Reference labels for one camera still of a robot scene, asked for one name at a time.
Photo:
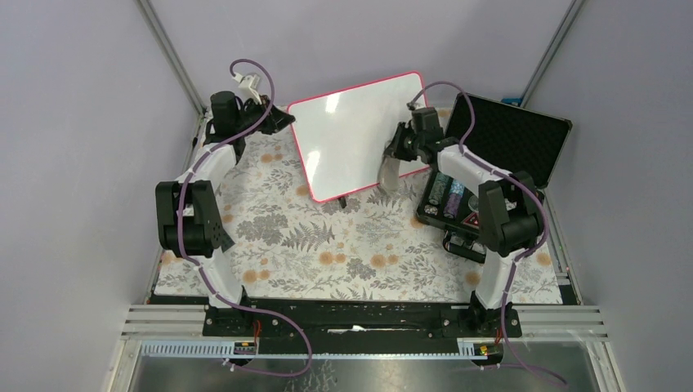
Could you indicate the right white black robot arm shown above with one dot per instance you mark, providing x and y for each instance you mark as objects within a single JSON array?
[{"x": 511, "y": 216}]

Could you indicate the black poker chip case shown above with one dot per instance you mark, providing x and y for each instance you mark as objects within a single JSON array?
[{"x": 509, "y": 137}]

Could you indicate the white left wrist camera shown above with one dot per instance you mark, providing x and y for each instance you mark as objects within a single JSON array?
[{"x": 248, "y": 84}]

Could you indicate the floral tablecloth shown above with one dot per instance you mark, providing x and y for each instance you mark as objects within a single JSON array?
[{"x": 289, "y": 246}]

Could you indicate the grey wiping cloth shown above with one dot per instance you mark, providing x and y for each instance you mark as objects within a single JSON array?
[{"x": 389, "y": 171}]

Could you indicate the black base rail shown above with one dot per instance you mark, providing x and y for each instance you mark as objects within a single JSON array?
[{"x": 287, "y": 326}]

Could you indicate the aluminium frame front rails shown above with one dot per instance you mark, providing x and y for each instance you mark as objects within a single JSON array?
[{"x": 178, "y": 330}]

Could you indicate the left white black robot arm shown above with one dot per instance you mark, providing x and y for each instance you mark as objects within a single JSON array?
[{"x": 189, "y": 219}]

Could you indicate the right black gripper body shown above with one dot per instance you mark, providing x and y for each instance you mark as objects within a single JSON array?
[{"x": 407, "y": 143}]

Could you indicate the pink framed whiteboard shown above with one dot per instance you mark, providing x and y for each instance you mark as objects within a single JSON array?
[{"x": 341, "y": 135}]

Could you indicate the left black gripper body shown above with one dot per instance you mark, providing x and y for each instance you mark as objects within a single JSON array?
[{"x": 253, "y": 111}]

